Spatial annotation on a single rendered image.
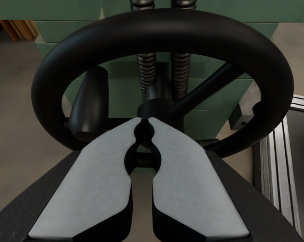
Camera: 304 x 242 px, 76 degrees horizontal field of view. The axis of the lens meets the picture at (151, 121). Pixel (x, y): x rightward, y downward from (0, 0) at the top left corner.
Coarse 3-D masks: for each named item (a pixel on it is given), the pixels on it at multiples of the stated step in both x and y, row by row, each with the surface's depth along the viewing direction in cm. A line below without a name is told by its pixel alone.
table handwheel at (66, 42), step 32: (96, 32) 13; (128, 32) 13; (160, 32) 12; (192, 32) 12; (224, 32) 13; (256, 32) 14; (64, 64) 14; (96, 64) 15; (160, 64) 28; (224, 64) 17; (256, 64) 14; (288, 64) 16; (32, 96) 18; (160, 96) 25; (192, 96) 19; (288, 96) 18; (64, 128) 24; (256, 128) 24
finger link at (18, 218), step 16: (64, 160) 8; (48, 176) 7; (64, 176) 7; (32, 192) 7; (48, 192) 7; (16, 208) 6; (32, 208) 6; (0, 224) 6; (16, 224) 6; (32, 224) 6; (0, 240) 5; (16, 240) 5; (32, 240) 5
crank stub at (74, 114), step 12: (96, 72) 14; (84, 84) 14; (96, 84) 14; (108, 84) 15; (84, 96) 13; (96, 96) 13; (108, 96) 14; (72, 108) 13; (84, 108) 12; (96, 108) 13; (108, 108) 14; (72, 120) 12; (84, 120) 12; (96, 120) 12; (72, 132) 12; (84, 132) 12; (96, 132) 12
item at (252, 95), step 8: (248, 88) 53; (256, 88) 53; (248, 96) 52; (256, 96) 52; (240, 104) 50; (248, 104) 50; (232, 112) 54; (240, 112) 50; (248, 112) 49; (232, 120) 54; (240, 120) 51; (248, 120) 51; (232, 128) 55; (240, 128) 55
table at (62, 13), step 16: (0, 0) 28; (16, 0) 28; (32, 0) 28; (48, 0) 28; (64, 0) 28; (80, 0) 28; (96, 0) 29; (240, 0) 29; (256, 0) 29; (272, 0) 29; (288, 0) 29; (0, 16) 30; (16, 16) 30; (32, 16) 30; (48, 16) 30; (64, 16) 30; (80, 16) 30; (96, 16) 31; (240, 16) 31; (256, 16) 31; (272, 16) 31; (288, 16) 31
